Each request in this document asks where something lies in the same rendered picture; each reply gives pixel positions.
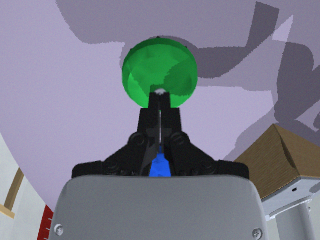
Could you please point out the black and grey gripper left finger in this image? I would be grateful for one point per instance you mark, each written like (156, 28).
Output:
(135, 158)

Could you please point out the blue dome bell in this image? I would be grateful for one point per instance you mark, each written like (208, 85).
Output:
(160, 166)

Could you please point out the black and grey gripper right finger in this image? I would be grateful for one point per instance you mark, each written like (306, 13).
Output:
(187, 159)

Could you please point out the green dome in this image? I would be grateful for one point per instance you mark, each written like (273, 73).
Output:
(159, 65)

